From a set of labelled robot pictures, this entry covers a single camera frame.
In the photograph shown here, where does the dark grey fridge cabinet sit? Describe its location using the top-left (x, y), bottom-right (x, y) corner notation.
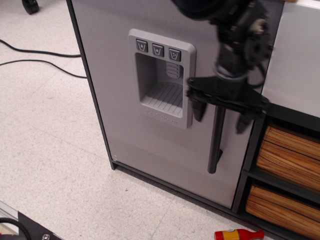
top-left (65, 0), bottom-right (320, 240)

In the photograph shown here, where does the lower black floor cable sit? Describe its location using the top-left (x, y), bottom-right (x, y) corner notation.
top-left (0, 59), bottom-right (87, 79)

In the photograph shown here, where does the woven wooden basket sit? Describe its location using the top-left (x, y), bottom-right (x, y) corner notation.
top-left (245, 185), bottom-right (320, 240)
top-left (256, 125), bottom-right (320, 192)

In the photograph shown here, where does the red toy ketchup bottle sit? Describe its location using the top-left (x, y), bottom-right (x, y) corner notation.
top-left (214, 229), bottom-right (265, 240)

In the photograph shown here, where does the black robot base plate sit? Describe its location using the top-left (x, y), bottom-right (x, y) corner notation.
top-left (18, 212), bottom-right (62, 240)

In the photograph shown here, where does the upper black floor cable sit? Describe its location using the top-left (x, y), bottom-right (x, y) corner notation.
top-left (0, 39), bottom-right (82, 58)

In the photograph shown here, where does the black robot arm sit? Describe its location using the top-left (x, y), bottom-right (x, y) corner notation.
top-left (174, 0), bottom-right (273, 134)

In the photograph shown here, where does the black caster wheel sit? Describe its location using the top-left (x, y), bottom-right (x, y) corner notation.
top-left (21, 0), bottom-right (40, 15)

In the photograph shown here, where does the lower woven wooden basket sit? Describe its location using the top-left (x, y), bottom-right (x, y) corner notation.
top-left (245, 185), bottom-right (320, 240)

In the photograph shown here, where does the grey toy fridge door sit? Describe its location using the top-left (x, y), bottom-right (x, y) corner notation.
top-left (67, 0), bottom-right (283, 209)

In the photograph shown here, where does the grey water dispenser panel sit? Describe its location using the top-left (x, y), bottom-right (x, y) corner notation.
top-left (128, 28), bottom-right (196, 129)

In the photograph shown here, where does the black braided base cable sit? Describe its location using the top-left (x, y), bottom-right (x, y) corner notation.
top-left (0, 217), bottom-right (37, 240)

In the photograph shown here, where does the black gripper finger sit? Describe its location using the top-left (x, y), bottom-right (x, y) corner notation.
top-left (236, 112), bottom-right (254, 134)
top-left (192, 99), bottom-right (207, 122)

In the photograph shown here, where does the upper woven wooden basket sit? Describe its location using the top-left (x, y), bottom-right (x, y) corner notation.
top-left (256, 125), bottom-right (320, 192)

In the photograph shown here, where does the black floor cable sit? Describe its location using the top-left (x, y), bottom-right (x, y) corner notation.
top-left (0, 59), bottom-right (87, 79)
top-left (0, 39), bottom-right (82, 58)

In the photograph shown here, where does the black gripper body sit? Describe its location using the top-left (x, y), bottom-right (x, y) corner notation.
top-left (187, 76), bottom-right (270, 117)

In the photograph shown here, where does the black cylindrical door handle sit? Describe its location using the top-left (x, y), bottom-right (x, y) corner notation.
top-left (207, 106), bottom-right (226, 174)

